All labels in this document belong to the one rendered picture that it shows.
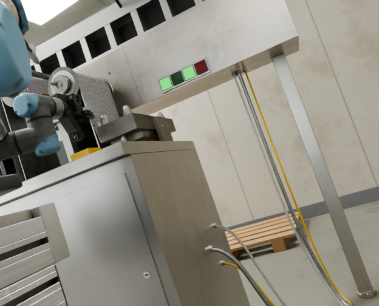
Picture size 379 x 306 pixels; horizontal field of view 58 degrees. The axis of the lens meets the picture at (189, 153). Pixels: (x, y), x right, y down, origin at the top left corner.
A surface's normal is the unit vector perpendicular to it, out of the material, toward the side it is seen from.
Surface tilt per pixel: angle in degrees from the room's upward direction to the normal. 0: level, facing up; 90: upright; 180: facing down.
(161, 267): 90
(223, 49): 90
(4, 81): 157
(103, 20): 90
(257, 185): 90
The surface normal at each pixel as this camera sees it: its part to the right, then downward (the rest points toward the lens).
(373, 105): -0.39, 0.06
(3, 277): 0.87, -0.33
